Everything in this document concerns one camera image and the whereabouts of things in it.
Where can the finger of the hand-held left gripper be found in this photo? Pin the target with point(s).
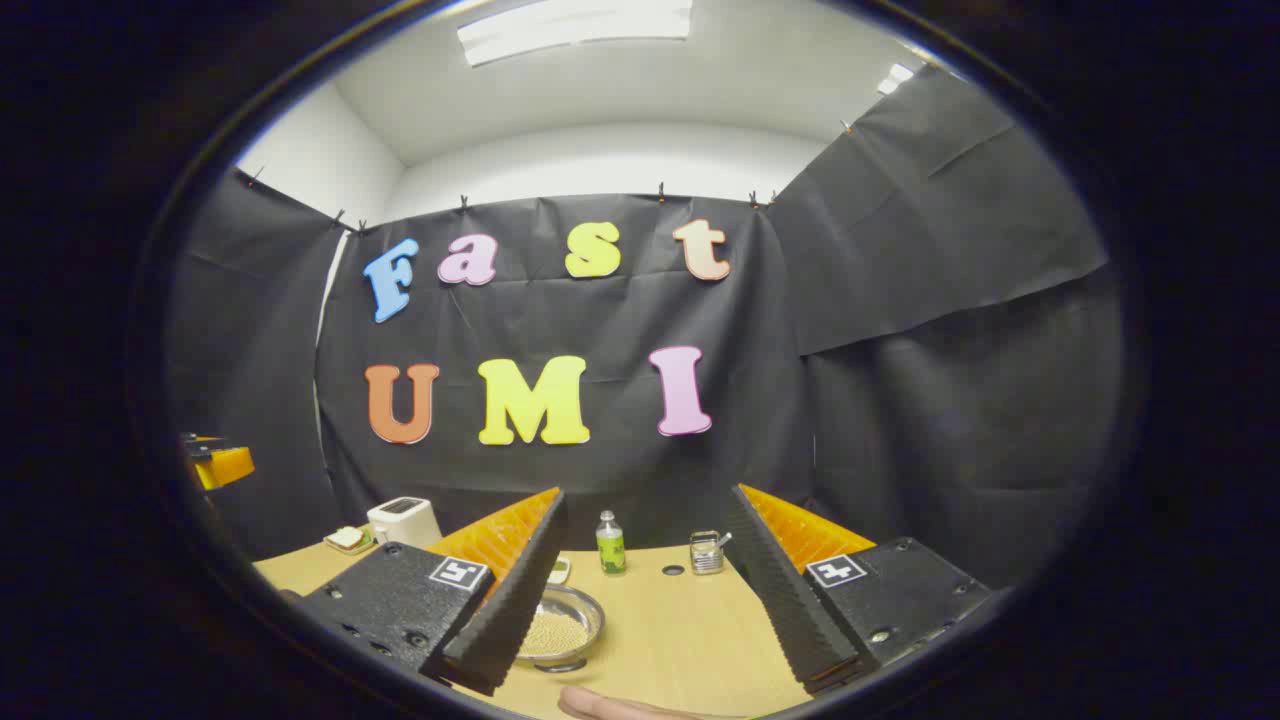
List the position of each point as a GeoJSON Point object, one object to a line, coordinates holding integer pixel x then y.
{"type": "Point", "coordinates": [228, 467]}

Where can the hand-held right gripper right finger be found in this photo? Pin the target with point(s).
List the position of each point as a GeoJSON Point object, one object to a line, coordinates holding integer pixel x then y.
{"type": "Point", "coordinates": [775, 590]}

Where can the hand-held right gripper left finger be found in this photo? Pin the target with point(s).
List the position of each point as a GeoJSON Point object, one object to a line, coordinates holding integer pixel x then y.
{"type": "Point", "coordinates": [520, 590]}

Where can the white divided bean tray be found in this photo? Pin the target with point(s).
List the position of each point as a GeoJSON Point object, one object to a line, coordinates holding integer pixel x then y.
{"type": "Point", "coordinates": [560, 571]}

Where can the pile of soybeans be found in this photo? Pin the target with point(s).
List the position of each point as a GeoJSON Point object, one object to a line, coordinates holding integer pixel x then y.
{"type": "Point", "coordinates": [555, 632]}

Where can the green label plastic bottle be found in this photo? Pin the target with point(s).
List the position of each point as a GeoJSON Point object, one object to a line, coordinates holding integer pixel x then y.
{"type": "Point", "coordinates": [611, 550]}

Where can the white toaster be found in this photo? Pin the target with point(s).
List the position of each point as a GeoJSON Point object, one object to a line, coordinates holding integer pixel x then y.
{"type": "Point", "coordinates": [405, 520]}

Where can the ceiling light panel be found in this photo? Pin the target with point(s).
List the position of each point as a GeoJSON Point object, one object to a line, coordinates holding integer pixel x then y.
{"type": "Point", "coordinates": [575, 28]}

